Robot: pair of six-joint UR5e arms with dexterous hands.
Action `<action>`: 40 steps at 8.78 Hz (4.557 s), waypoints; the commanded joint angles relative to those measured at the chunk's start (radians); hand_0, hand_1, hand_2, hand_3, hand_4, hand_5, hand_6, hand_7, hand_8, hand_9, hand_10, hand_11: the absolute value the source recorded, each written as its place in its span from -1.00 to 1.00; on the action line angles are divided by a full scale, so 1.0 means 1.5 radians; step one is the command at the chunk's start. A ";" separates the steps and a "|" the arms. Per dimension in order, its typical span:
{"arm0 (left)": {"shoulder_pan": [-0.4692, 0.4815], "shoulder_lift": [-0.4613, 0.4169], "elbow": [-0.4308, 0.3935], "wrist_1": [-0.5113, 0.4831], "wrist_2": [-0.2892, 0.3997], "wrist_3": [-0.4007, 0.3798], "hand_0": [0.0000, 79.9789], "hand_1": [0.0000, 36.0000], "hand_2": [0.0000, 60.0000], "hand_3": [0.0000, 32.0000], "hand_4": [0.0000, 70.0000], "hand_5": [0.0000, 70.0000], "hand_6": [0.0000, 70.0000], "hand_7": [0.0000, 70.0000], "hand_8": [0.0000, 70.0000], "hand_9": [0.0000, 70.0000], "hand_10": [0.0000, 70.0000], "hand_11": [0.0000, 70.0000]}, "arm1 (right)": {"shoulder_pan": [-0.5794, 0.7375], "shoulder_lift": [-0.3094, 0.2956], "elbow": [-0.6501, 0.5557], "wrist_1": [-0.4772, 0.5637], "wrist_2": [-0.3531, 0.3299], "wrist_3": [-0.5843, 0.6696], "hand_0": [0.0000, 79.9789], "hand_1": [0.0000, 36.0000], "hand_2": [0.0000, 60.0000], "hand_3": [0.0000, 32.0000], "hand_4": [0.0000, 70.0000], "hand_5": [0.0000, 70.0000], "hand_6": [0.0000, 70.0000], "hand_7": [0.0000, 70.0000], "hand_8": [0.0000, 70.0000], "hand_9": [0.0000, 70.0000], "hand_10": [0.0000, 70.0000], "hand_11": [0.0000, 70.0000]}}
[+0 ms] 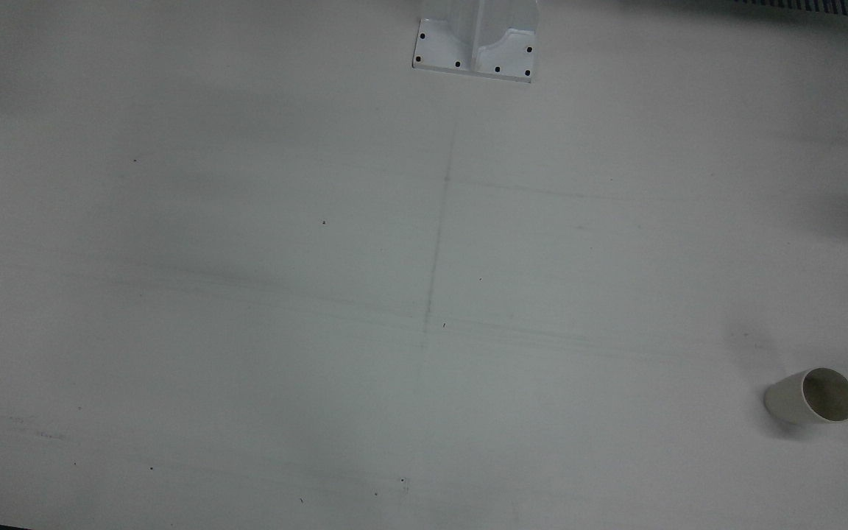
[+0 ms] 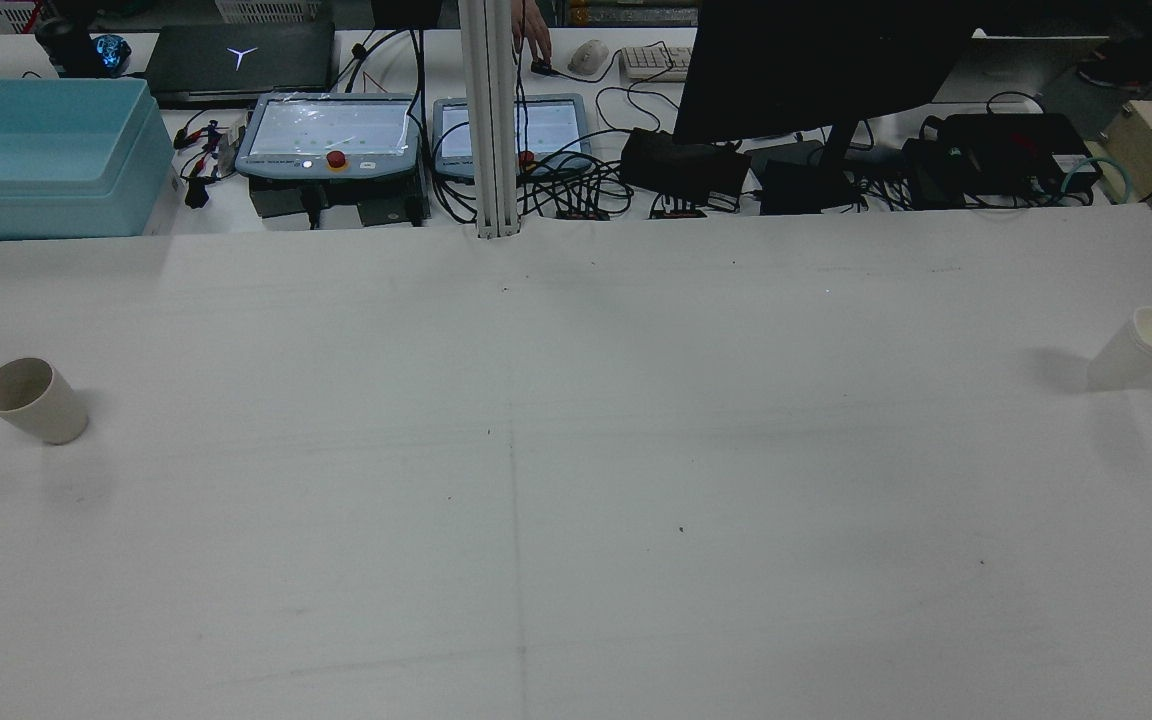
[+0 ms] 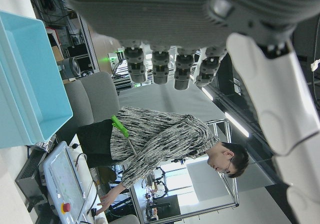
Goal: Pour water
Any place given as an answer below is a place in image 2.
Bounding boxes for red black alligator clip leads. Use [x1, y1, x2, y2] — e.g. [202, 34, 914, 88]
[173, 118, 240, 209]

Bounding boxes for operator bare hand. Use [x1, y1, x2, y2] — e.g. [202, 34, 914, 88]
[511, 0, 554, 66]

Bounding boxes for white paper cup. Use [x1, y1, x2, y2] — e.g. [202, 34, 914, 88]
[1086, 306, 1152, 392]

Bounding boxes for black pendant cable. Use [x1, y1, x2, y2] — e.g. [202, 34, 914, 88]
[334, 28, 429, 99]

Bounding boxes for light blue plastic bin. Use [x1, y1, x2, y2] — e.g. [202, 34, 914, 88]
[0, 78, 175, 241]

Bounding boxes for grey sheet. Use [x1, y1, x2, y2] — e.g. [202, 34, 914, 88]
[934, 30, 1109, 106]

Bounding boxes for black device with blue light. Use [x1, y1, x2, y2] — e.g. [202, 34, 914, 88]
[34, 15, 133, 79]

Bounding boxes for beige paper cup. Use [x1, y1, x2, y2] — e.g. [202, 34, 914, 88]
[0, 357, 90, 446]

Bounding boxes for black monitor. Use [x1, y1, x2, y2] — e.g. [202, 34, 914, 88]
[673, 0, 977, 191]

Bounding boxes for small black box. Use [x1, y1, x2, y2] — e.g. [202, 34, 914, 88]
[760, 155, 863, 216]

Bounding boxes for black box under pendant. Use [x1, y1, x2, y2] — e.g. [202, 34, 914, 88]
[249, 178, 429, 229]

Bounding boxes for teach pendant with plastic film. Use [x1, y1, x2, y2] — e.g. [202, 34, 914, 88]
[234, 92, 423, 184]

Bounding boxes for grey blue teach pendant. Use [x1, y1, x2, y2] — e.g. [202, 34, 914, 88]
[432, 95, 594, 182]

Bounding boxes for teal cable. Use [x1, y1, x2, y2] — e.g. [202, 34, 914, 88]
[1061, 155, 1135, 207]

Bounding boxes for large black case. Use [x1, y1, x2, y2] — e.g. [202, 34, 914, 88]
[921, 112, 1103, 208]

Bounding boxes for black laptop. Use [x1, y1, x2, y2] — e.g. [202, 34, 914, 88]
[144, 22, 337, 107]

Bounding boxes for black power brick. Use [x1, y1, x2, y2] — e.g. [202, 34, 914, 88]
[621, 128, 753, 201]

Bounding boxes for beige keyboard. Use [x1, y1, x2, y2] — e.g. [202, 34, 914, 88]
[619, 45, 694, 83]

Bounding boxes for aluminium vertical post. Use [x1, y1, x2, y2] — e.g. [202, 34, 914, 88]
[458, 0, 523, 239]

